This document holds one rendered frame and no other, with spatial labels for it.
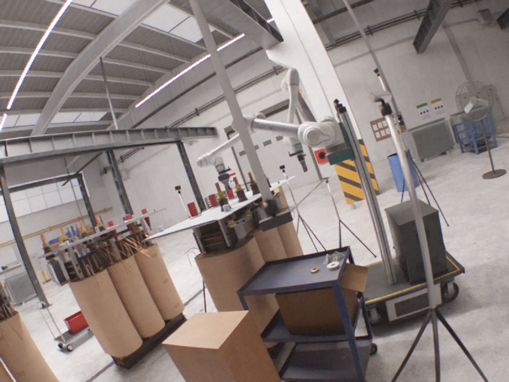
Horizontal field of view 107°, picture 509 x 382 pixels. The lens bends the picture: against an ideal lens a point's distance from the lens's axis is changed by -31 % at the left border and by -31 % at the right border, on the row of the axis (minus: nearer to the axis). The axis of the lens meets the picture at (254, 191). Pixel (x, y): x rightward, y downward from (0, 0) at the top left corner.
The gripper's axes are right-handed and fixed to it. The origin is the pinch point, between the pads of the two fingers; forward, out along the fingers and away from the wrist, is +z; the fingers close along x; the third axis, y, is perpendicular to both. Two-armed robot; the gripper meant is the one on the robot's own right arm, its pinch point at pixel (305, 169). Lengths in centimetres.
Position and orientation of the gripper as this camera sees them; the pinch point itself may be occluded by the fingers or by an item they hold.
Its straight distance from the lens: 236.0
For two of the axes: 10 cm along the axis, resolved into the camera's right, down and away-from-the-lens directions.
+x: 2.6, -1.5, 9.5
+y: 9.0, -3.1, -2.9
